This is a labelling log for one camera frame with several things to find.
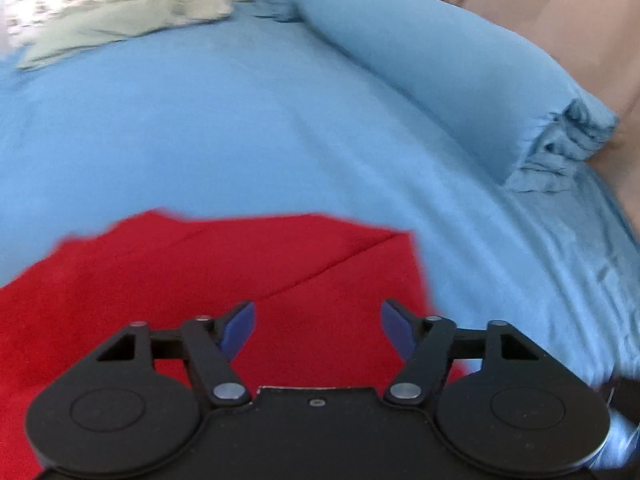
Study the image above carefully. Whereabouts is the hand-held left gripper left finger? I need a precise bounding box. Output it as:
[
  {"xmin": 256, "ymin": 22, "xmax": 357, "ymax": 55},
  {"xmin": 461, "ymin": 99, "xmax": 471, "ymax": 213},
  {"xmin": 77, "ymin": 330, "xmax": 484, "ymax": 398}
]
[{"xmin": 95, "ymin": 300, "xmax": 257, "ymax": 409}]

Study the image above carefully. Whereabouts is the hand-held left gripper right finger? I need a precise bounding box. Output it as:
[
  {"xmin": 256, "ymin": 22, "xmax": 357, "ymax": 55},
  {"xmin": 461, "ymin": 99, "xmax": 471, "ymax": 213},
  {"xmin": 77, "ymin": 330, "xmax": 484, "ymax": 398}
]
[{"xmin": 381, "ymin": 299, "xmax": 544, "ymax": 406}]

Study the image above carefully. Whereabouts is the red cloth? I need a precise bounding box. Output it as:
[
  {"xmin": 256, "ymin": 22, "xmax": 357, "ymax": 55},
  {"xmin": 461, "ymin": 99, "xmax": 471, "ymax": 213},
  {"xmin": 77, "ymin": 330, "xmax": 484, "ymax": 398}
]
[{"xmin": 0, "ymin": 208, "xmax": 468, "ymax": 480}]

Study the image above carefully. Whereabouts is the light green cloth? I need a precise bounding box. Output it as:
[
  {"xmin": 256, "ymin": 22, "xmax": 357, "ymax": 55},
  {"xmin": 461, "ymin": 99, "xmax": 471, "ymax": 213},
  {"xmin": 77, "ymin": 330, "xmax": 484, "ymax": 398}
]
[{"xmin": 16, "ymin": 0, "xmax": 236, "ymax": 71}]

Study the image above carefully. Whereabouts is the blue bed sheet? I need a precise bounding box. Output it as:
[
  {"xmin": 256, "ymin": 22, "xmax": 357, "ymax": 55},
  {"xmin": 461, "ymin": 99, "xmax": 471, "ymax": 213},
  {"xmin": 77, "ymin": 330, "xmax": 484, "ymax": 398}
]
[{"xmin": 0, "ymin": 0, "xmax": 640, "ymax": 473}]

